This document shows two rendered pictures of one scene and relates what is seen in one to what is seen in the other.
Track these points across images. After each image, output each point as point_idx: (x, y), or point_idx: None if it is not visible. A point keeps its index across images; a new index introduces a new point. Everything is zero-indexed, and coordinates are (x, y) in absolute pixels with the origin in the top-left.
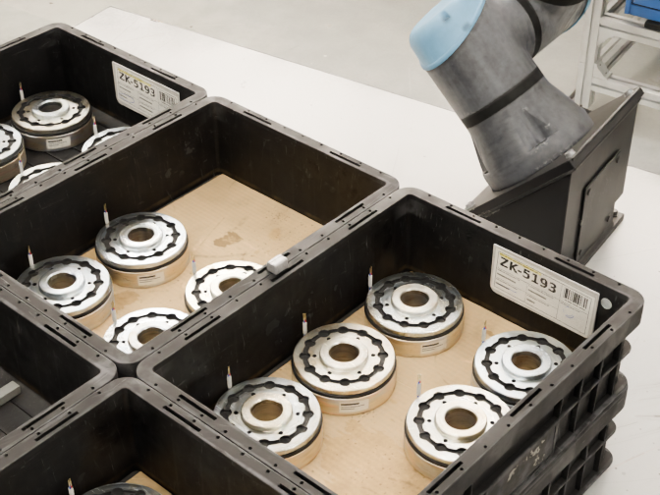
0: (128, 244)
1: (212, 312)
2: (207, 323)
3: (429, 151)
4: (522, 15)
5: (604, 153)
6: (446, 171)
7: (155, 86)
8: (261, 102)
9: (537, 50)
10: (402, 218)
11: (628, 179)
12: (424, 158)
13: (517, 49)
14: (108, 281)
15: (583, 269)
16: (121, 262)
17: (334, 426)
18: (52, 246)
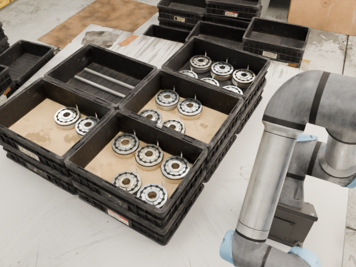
0: (184, 104)
1: (139, 117)
2: (135, 117)
3: (316, 182)
4: (308, 158)
5: (280, 215)
6: (305, 188)
7: None
8: (321, 131)
9: (310, 174)
10: (200, 153)
11: (331, 252)
12: (310, 181)
13: (292, 162)
14: (169, 104)
15: (173, 196)
16: (178, 105)
17: (131, 160)
18: (183, 92)
